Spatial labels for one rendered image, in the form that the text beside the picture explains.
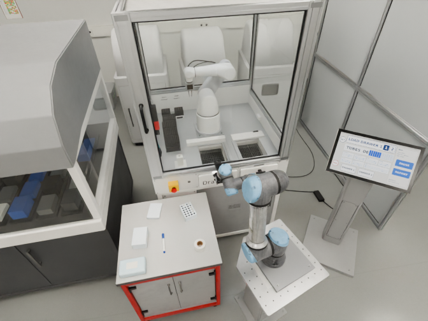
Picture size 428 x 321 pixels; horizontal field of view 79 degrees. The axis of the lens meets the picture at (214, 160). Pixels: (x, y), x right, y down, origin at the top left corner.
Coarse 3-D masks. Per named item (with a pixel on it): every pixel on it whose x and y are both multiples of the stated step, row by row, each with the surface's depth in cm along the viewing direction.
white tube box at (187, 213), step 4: (188, 204) 185; (180, 208) 183; (184, 208) 183; (188, 208) 184; (184, 212) 182; (188, 212) 180; (192, 212) 180; (184, 216) 178; (188, 216) 178; (192, 216) 178; (196, 216) 180; (188, 220) 179
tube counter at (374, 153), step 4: (364, 148) 177; (364, 152) 177; (368, 152) 176; (372, 152) 176; (376, 152) 175; (380, 152) 174; (372, 156) 175; (376, 156) 175; (380, 156) 174; (384, 156) 173; (388, 156) 172; (392, 156) 171
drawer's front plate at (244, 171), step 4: (268, 164) 196; (272, 164) 196; (276, 164) 196; (244, 168) 194; (248, 168) 193; (252, 168) 193; (256, 168) 194; (260, 168) 195; (264, 168) 196; (268, 168) 196; (272, 168) 197; (276, 168) 198; (240, 172) 194; (244, 172) 194; (248, 172) 195; (252, 172) 196
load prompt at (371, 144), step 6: (348, 138) 181; (354, 138) 179; (360, 138) 178; (360, 144) 178; (366, 144) 177; (372, 144) 176; (378, 144) 174; (384, 144) 173; (384, 150) 173; (390, 150) 172
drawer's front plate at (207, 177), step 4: (232, 172) 192; (236, 172) 192; (200, 176) 188; (204, 176) 189; (208, 176) 190; (212, 176) 190; (236, 176) 196; (200, 180) 191; (204, 180) 191; (208, 180) 192; (212, 180) 193; (200, 184) 193; (208, 184) 195; (212, 184) 196; (216, 184) 197
